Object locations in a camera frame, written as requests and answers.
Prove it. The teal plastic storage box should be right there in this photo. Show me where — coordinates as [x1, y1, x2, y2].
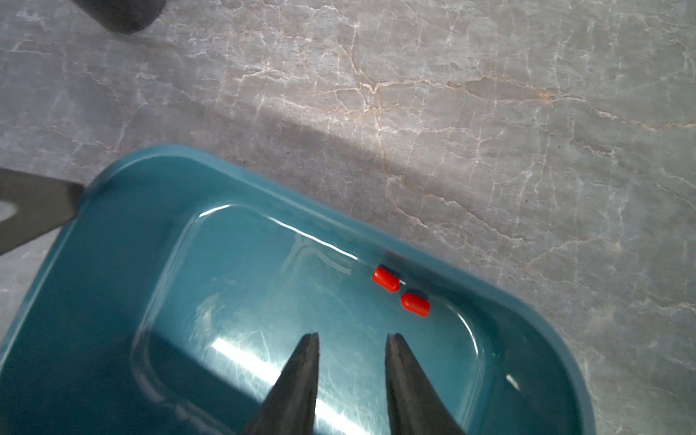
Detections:
[1, 146, 596, 434]

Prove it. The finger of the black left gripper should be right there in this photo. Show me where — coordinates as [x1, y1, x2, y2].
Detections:
[1, 169, 85, 254]

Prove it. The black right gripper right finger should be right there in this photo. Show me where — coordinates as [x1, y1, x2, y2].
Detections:
[385, 333, 465, 434]

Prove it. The red sleeve lone piece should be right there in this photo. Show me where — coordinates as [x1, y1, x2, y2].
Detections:
[372, 266, 401, 293]

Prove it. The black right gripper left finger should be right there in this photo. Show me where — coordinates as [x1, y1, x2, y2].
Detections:
[242, 333, 320, 435]

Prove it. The black round container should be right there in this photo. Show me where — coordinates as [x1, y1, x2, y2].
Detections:
[72, 0, 167, 34]

